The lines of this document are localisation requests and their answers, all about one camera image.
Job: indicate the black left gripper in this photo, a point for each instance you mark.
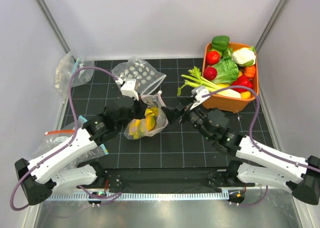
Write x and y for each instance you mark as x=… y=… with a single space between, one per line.
x=141 y=105

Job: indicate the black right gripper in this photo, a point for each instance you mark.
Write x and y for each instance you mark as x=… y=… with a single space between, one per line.
x=172 y=113

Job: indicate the pink-zipper zip bag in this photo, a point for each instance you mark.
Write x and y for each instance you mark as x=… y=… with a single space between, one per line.
x=162 y=122

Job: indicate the yellow banana bunch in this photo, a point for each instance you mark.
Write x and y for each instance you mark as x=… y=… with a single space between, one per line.
x=137 y=128

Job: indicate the dark red round fruit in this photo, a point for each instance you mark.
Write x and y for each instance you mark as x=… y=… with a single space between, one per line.
x=210 y=73

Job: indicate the green lettuce cabbage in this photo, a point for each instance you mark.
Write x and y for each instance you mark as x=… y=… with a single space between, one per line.
x=227 y=71

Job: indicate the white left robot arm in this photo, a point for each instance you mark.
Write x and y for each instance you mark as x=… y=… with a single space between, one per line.
x=40 y=177

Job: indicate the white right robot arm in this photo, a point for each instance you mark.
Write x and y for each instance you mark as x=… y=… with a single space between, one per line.
x=258 y=162

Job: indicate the white-dotted zip bag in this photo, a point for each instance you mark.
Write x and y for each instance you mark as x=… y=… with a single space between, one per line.
x=148 y=79

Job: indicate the blue-zipper bag front left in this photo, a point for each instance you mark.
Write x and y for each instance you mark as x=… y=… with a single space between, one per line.
x=92 y=154

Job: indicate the blue-zipper bag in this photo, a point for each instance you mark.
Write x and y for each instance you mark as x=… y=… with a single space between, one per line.
x=66 y=67
x=92 y=154

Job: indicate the blue-zipper bag back left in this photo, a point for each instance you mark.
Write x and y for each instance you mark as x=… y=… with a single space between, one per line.
x=66 y=67

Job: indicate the orange-zipper bag front left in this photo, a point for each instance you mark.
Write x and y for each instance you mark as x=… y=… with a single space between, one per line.
x=58 y=136

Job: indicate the green celery stalks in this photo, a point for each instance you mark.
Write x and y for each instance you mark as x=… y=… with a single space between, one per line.
x=194 y=79

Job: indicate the black grid cutting mat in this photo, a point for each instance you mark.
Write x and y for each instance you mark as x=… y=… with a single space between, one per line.
x=177 y=146

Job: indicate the orange plastic basket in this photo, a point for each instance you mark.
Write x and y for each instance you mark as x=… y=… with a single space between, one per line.
x=225 y=103

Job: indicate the red tomato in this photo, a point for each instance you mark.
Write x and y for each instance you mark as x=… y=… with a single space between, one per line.
x=212 y=57

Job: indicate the yellow lemon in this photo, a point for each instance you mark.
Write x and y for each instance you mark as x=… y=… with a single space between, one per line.
x=245 y=95

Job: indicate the red bell pepper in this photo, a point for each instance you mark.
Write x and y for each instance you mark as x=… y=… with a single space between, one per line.
x=242 y=81

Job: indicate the green bell pepper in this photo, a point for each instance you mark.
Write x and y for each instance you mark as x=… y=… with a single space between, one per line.
x=220 y=42

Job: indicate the small orange pumpkin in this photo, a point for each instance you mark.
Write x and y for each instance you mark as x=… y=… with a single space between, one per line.
x=250 y=71

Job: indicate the white cauliflower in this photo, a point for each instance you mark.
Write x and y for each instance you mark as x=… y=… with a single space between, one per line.
x=244 y=57

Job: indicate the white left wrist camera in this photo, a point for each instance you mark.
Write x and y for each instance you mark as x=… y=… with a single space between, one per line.
x=128 y=88

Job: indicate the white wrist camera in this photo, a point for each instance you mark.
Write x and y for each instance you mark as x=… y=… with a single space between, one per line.
x=200 y=94
x=128 y=88

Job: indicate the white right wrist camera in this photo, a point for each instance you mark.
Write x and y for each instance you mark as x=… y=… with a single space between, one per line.
x=200 y=94

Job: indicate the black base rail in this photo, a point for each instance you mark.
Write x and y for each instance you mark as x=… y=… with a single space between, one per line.
x=164 y=180

